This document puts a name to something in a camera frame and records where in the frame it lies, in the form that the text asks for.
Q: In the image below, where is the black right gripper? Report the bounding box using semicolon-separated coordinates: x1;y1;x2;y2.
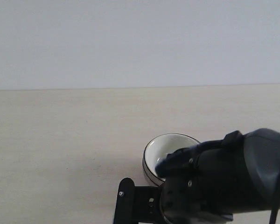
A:
155;145;233;224

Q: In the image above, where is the white ceramic bowl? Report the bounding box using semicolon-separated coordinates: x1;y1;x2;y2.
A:
142;133;200;180

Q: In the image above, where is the dimpled steel bowl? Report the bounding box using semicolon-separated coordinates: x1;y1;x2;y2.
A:
142;162;165;187

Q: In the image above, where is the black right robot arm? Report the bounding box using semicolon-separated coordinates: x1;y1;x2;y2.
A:
155;128;280;224

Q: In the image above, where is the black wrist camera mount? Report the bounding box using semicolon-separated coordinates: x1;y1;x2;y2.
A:
113;178;166;224

